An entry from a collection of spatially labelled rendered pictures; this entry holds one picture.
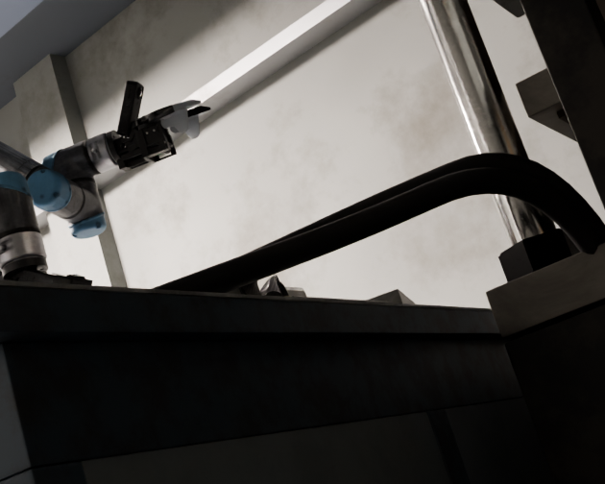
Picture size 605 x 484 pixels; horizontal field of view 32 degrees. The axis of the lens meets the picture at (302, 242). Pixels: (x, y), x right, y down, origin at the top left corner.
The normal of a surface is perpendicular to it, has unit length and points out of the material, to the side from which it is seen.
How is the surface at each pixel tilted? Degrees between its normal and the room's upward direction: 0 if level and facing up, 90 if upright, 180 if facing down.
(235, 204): 90
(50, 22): 180
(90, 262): 90
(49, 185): 89
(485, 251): 90
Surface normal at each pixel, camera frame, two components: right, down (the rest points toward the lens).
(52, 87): -0.62, -0.03
